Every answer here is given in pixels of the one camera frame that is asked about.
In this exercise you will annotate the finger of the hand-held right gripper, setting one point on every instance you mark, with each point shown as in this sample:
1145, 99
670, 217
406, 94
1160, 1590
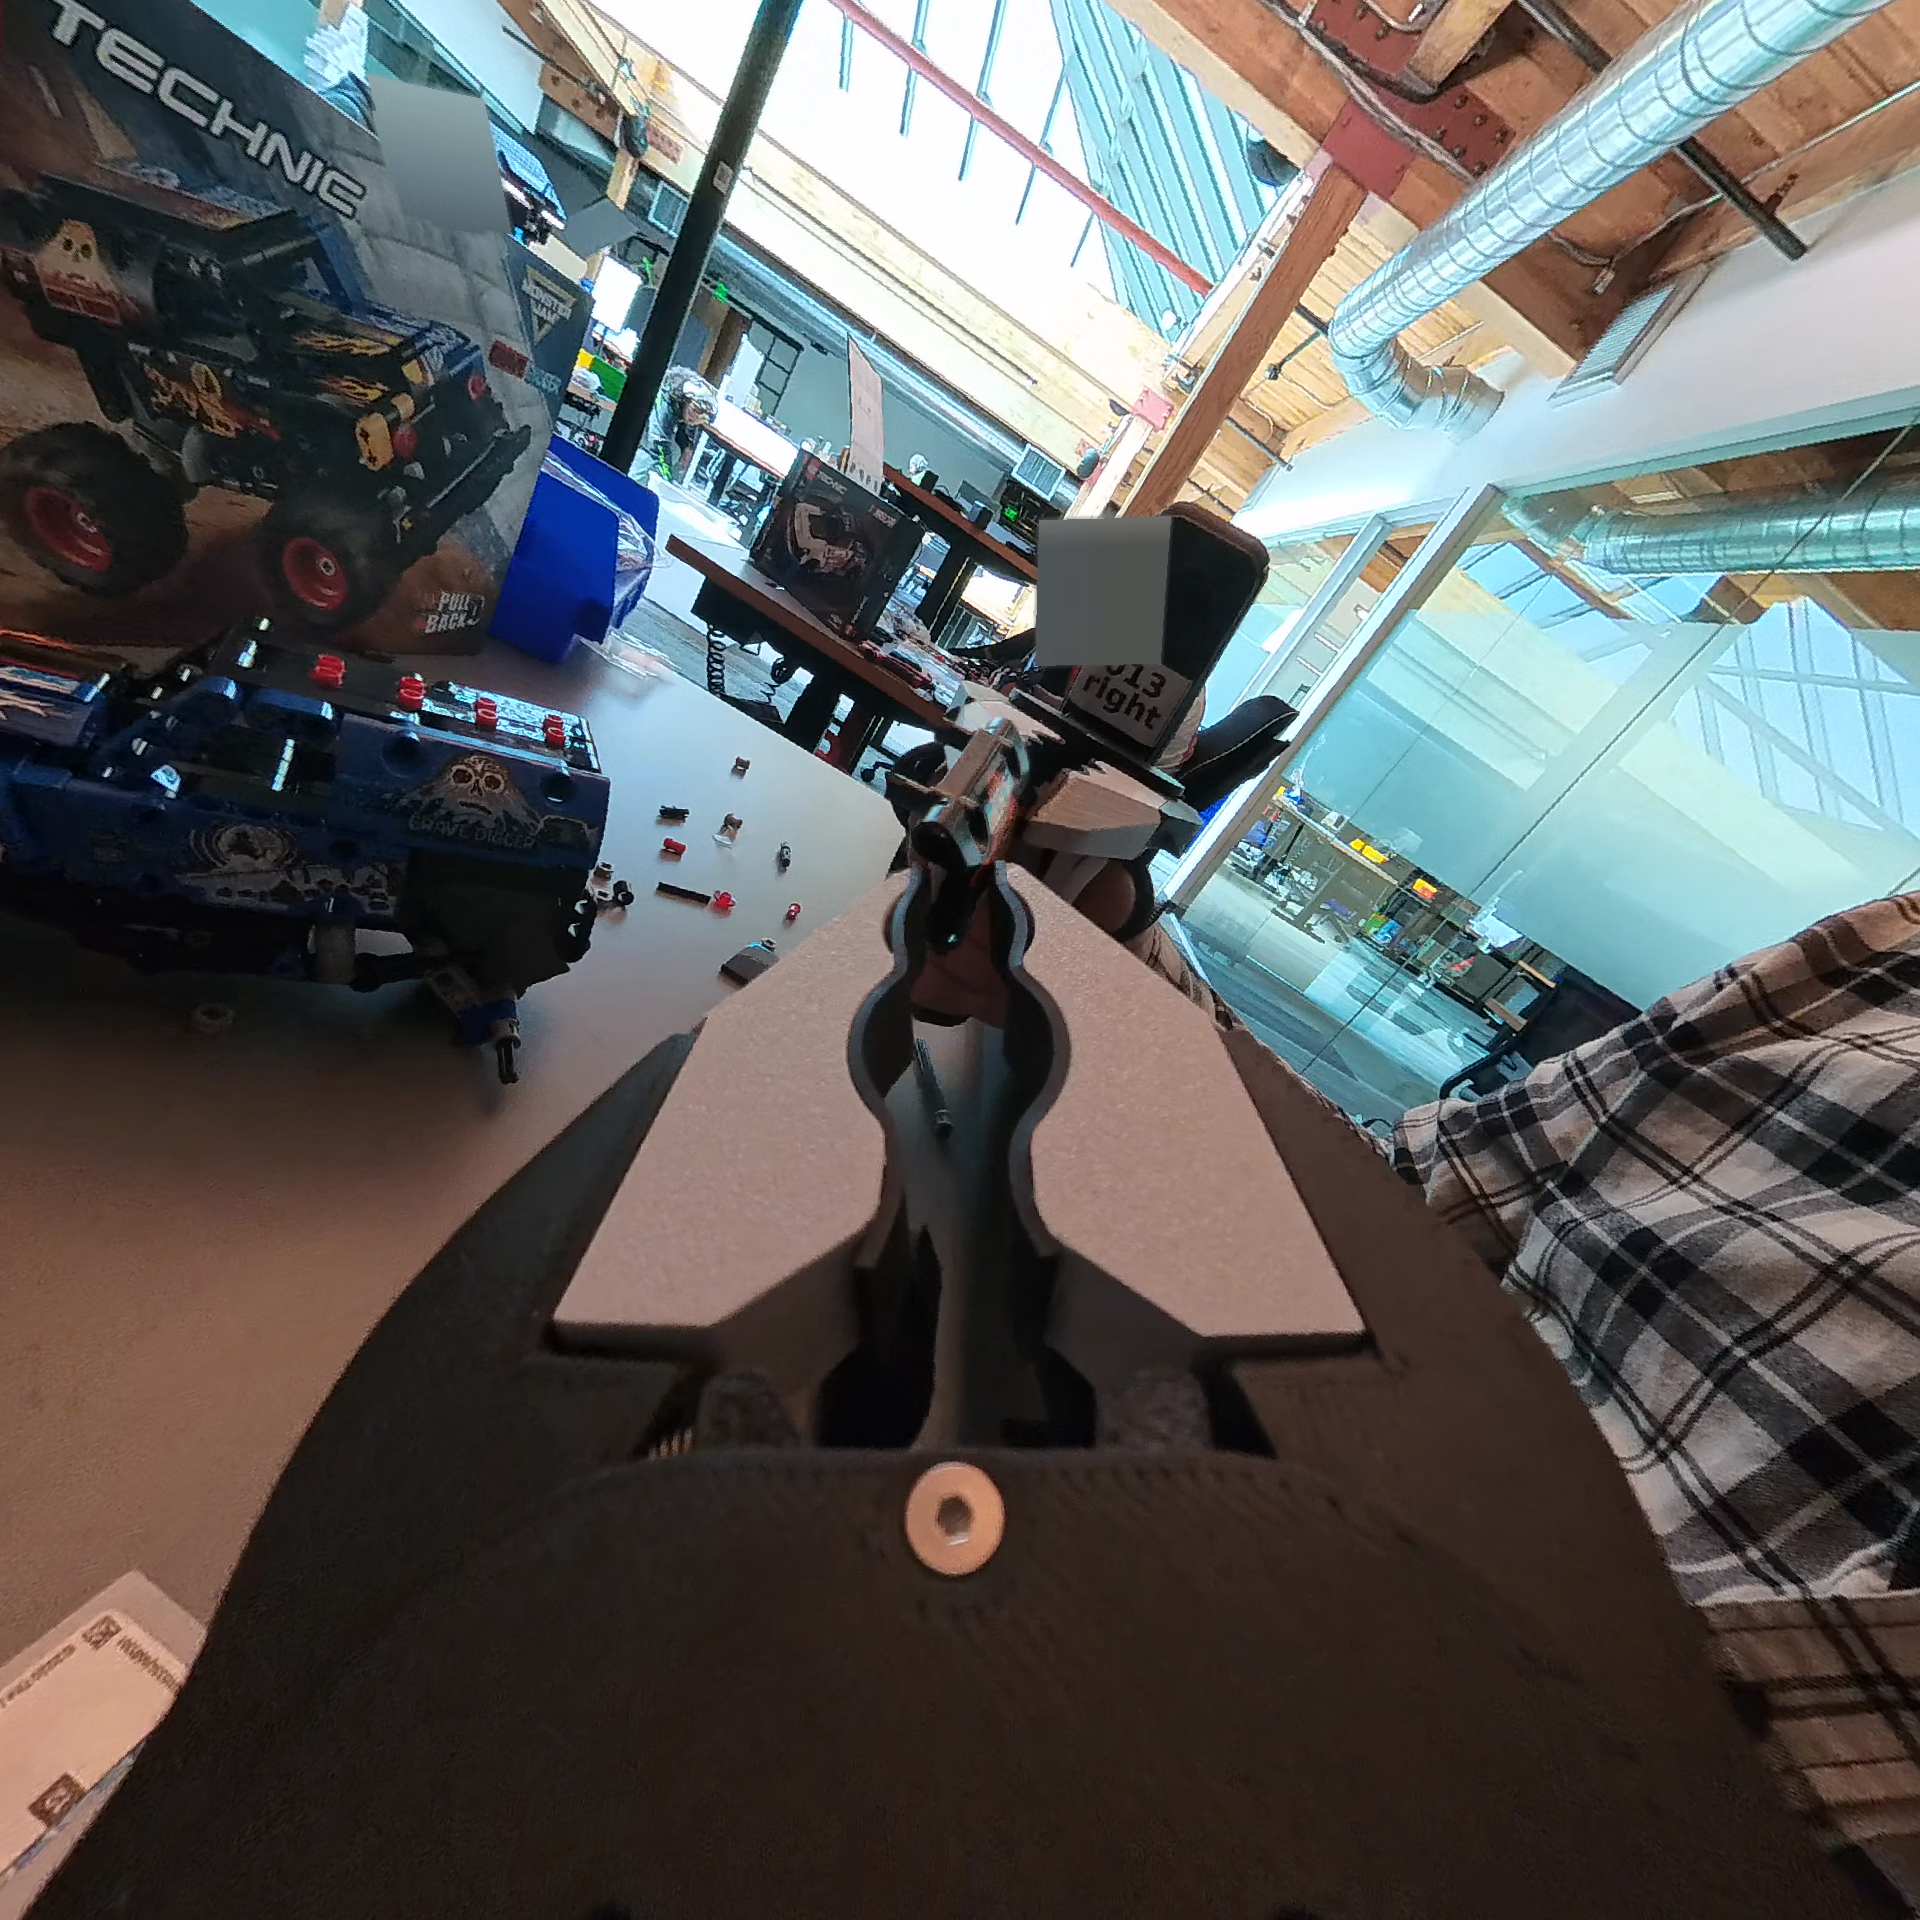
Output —
1112, 797
967, 805

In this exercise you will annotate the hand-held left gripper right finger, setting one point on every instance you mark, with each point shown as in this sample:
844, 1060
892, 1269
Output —
1187, 1200

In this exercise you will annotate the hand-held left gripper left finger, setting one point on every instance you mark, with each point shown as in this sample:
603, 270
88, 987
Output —
720, 1200

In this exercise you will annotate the blue black brick truck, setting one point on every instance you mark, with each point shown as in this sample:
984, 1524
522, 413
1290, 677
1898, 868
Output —
270, 827

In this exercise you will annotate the grey desk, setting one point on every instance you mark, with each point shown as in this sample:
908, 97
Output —
270, 1293

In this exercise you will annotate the black office chair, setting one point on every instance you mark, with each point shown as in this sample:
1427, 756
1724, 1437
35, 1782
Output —
1247, 750

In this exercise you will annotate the wooden background table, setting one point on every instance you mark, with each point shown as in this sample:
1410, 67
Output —
811, 637

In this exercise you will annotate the black flat panel piece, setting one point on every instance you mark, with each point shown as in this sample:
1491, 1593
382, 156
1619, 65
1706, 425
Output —
747, 960

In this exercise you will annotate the scattered small brick pieces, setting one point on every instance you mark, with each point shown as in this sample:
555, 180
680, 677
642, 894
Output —
690, 855

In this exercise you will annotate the black picture box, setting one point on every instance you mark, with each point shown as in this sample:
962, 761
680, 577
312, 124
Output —
833, 547

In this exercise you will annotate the blue storage bin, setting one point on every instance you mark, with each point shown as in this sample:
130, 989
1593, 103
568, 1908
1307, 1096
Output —
576, 557

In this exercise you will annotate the black pole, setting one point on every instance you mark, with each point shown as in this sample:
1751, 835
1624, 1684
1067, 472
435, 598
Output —
697, 227

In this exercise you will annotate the white sticker sheet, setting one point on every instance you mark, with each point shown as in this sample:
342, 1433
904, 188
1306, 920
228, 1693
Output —
76, 1727

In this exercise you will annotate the monster truck set box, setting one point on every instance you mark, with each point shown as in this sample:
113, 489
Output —
211, 332

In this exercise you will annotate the silver ventilation duct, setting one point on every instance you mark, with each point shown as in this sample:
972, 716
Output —
1562, 151
1772, 535

